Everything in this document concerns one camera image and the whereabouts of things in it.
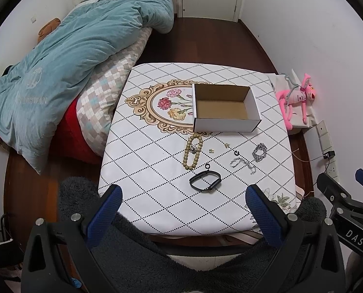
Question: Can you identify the checkered pattern mattress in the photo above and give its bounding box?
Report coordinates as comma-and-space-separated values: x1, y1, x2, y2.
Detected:
76, 28, 152, 156

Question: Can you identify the black band bracelet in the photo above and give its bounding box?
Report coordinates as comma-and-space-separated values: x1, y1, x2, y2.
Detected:
189, 169, 223, 194

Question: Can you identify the silver link bracelet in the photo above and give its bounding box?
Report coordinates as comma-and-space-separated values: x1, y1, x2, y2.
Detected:
251, 143, 268, 163

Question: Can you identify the white diamond pattern tablecloth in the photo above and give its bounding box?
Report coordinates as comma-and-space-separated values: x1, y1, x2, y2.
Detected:
98, 63, 300, 236

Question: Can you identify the brown plush toy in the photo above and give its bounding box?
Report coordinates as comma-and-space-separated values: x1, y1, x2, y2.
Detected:
37, 18, 61, 44

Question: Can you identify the wooden bead bracelet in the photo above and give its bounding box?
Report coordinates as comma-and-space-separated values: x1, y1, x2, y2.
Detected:
183, 135, 204, 171

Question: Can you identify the red bed sheet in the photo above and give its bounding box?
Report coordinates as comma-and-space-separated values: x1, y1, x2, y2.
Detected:
0, 97, 103, 166

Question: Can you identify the black charger plug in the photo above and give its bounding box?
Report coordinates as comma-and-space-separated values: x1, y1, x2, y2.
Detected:
323, 150, 336, 159

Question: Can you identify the pink panther plush toy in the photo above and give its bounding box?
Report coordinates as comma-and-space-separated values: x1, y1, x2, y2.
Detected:
276, 73, 316, 131

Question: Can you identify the white cardboard box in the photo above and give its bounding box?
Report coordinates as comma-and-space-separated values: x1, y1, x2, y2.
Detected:
192, 83, 262, 133

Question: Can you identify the silver chain necklace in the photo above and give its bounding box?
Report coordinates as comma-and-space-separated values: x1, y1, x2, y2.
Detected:
229, 156, 257, 176

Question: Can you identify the teal blue duvet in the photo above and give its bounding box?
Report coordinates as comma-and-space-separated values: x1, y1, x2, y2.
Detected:
0, 0, 173, 173

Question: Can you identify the white power strip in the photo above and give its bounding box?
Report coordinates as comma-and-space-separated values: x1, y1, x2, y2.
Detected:
316, 120, 340, 183

